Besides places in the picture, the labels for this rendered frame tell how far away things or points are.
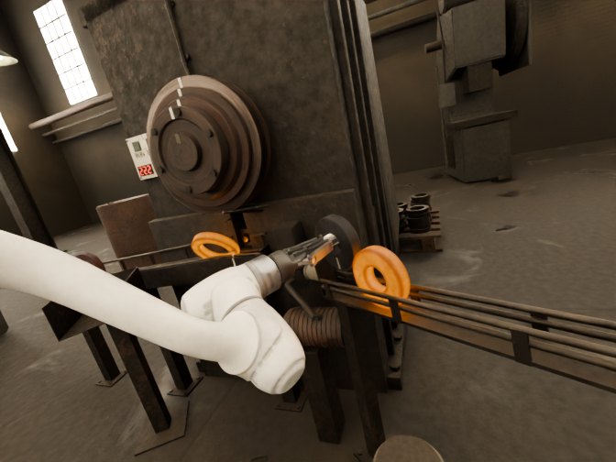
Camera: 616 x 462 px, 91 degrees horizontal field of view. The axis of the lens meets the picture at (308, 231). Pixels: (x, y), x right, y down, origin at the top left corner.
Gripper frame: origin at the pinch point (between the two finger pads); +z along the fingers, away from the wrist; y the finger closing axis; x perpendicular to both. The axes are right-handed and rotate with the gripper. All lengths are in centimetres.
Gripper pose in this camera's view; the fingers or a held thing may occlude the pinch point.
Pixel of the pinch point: (335, 236)
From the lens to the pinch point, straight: 82.6
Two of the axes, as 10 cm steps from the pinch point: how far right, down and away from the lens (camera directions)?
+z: 7.8, -3.8, 5.0
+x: -2.5, -9.2, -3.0
